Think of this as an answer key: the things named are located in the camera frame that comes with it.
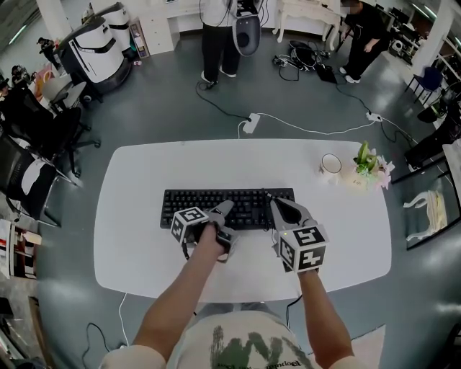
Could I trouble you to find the black flat bag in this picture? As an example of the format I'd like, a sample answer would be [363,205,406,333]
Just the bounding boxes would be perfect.
[315,63,339,84]

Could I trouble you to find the white stool with yellow cushion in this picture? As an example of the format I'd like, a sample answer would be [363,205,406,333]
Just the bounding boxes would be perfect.
[403,190,449,241]

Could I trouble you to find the low bookshelf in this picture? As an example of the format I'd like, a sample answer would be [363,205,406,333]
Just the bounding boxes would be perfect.
[0,218,42,280]

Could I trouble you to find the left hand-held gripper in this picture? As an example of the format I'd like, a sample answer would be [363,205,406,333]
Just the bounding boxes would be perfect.
[170,200,238,263]

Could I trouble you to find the white cabinet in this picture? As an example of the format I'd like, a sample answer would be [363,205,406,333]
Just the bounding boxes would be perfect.
[138,0,181,57]

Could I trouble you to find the grey oval panel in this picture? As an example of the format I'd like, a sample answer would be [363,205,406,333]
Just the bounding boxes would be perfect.
[236,16,262,58]

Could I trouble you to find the person's left forearm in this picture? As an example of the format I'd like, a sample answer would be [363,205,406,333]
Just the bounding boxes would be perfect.
[133,244,217,357]

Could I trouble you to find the glass desk with black frame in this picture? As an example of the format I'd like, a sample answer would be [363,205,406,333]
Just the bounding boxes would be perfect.
[391,143,461,250]

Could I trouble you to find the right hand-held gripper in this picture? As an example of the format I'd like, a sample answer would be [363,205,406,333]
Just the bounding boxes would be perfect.
[269,198,329,274]

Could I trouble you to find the white black mobile robot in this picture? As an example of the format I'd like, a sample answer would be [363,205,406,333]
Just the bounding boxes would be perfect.
[104,1,133,51]
[53,13,133,95]

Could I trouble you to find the white mug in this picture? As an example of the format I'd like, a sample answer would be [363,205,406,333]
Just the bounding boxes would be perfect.
[318,153,343,185]

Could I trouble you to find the person's right forearm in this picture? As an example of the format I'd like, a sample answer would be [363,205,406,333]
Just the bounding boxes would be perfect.
[298,270,354,361]

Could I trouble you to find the pile of black cables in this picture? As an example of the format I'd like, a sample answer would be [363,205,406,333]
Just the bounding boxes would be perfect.
[272,39,339,84]

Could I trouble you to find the long black floor cable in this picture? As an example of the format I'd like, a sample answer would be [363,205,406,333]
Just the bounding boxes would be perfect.
[195,79,252,122]

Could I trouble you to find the black keyboard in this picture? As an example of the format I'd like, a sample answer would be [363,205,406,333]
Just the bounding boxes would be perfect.
[160,187,295,231]

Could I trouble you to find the grey seat chair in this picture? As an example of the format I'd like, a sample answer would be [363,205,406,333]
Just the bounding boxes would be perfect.
[42,77,87,109]

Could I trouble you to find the brown display box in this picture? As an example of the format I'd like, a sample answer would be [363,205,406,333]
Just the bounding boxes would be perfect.
[128,17,151,59]

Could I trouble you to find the white dressing table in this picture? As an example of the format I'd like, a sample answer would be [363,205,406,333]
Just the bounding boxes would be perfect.
[272,0,343,44]

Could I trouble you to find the person's left hand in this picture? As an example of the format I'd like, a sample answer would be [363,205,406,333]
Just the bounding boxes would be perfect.
[199,223,223,253]

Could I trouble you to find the long white floor cable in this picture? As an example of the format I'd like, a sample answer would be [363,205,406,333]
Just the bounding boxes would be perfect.
[237,112,375,140]

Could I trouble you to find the black office chair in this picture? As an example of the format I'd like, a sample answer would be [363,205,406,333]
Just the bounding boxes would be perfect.
[0,88,102,177]

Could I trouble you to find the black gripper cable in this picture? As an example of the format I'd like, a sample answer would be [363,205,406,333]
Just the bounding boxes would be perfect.
[286,294,303,328]

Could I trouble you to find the person's grey trousers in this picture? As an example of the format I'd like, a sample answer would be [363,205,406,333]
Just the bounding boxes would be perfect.
[196,301,282,318]

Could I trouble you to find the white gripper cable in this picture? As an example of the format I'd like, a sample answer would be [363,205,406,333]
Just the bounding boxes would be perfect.
[117,292,130,347]

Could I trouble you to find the blue chair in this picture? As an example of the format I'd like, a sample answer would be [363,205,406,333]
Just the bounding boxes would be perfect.
[405,66,444,105]

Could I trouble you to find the white pot with flowers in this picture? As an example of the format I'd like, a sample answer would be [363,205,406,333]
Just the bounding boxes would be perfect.
[352,140,396,192]

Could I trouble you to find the black mesh chair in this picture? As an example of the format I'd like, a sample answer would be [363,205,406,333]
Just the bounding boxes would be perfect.
[0,135,79,228]

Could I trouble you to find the person's beige printed shirt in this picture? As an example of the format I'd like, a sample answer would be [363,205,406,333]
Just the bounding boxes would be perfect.
[99,310,361,369]

